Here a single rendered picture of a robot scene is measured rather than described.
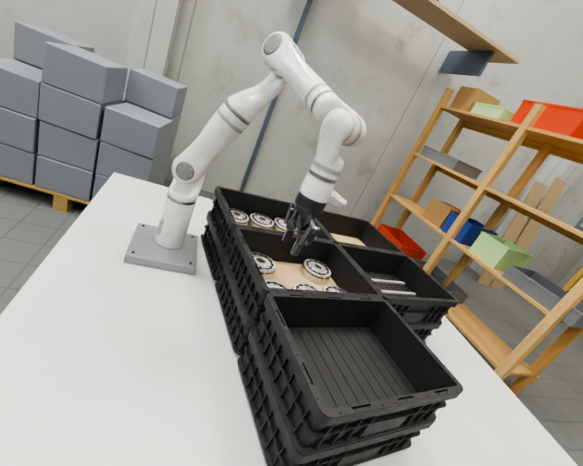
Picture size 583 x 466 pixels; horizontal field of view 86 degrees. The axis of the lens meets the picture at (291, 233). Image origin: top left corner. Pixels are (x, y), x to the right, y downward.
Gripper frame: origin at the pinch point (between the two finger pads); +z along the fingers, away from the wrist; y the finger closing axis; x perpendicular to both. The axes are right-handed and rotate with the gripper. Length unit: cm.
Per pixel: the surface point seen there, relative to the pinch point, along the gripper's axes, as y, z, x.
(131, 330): 1.4, 30.1, -32.8
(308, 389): 35.8, 7.7, -8.4
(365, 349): 20.7, 17.2, 22.4
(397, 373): 28.2, 17.4, 28.0
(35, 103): -182, 33, -90
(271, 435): 33.2, 25.7, -7.4
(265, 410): 28.9, 24.1, -8.0
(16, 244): -129, 100, -84
